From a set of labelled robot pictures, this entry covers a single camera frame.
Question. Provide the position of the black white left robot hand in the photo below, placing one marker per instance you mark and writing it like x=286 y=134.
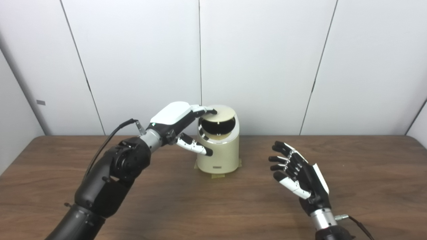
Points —
x=171 y=115

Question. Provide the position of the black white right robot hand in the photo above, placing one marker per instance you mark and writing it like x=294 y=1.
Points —
x=312 y=185

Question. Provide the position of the cream round bin lid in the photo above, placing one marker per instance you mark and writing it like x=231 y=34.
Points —
x=223 y=113

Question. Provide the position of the cream lidded trash can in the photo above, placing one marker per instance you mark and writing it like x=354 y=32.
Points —
x=218 y=151

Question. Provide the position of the small grey wall label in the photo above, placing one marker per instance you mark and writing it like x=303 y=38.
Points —
x=41 y=102

